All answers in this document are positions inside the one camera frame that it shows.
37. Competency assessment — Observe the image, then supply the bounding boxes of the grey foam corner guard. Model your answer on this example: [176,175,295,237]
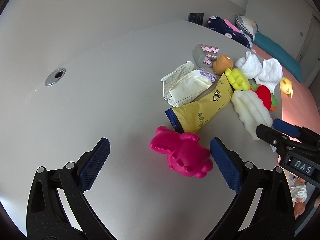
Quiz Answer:
[193,44,219,68]

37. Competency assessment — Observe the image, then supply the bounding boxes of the white fluffy cloth left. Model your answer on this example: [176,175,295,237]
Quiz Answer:
[235,51,263,79]

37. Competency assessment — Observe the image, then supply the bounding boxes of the brown plush bear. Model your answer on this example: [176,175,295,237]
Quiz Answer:
[213,54,233,75]

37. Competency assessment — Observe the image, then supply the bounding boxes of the navy patterned blanket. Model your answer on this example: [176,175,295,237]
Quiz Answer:
[204,16,252,49]

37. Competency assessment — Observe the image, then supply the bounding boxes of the yellow plush chick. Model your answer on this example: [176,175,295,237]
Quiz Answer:
[279,76,293,98]

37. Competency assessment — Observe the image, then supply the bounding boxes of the white fluffy cloth right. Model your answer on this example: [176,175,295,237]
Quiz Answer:
[254,58,283,94]

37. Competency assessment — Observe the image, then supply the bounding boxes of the teal pillow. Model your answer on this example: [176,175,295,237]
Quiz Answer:
[253,32,302,83]

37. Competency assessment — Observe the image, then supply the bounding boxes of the white grid paper packet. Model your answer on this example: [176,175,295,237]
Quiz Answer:
[161,61,216,107]

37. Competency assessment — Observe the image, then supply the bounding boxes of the baby doll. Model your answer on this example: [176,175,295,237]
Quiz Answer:
[288,174,308,219]

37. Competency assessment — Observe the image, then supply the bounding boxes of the silver desk cable grommet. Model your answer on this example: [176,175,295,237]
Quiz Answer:
[44,68,66,87]

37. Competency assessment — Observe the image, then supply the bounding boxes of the pink folded clothing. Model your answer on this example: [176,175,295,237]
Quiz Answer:
[224,19,243,34]

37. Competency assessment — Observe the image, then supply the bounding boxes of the yellow plastic toy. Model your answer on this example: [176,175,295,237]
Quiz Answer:
[225,68,250,90]

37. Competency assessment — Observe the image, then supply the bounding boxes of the yellow snack wrapper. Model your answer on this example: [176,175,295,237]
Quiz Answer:
[165,74,233,133]

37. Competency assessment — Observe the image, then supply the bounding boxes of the pink bed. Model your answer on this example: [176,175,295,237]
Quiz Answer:
[252,46,319,134]

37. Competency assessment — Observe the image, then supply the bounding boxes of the checkered pillow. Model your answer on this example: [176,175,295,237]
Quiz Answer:
[235,15,259,40]

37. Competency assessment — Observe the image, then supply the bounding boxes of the pink bear toy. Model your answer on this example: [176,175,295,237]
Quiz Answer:
[149,126,214,179]

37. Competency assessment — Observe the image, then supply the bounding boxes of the green orange dinosaur toy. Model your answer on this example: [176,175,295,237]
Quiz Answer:
[250,83,278,111]

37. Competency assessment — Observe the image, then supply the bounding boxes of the white fluffy cloth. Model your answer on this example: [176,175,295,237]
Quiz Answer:
[254,58,283,94]
[235,51,263,79]

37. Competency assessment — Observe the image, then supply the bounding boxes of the white foam padding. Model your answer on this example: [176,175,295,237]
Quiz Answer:
[231,90,282,148]

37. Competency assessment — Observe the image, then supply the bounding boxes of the red plush heart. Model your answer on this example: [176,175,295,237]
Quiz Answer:
[255,85,272,110]

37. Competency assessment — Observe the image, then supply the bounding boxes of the purple bow hair tie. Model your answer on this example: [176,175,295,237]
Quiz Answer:
[198,69,217,82]

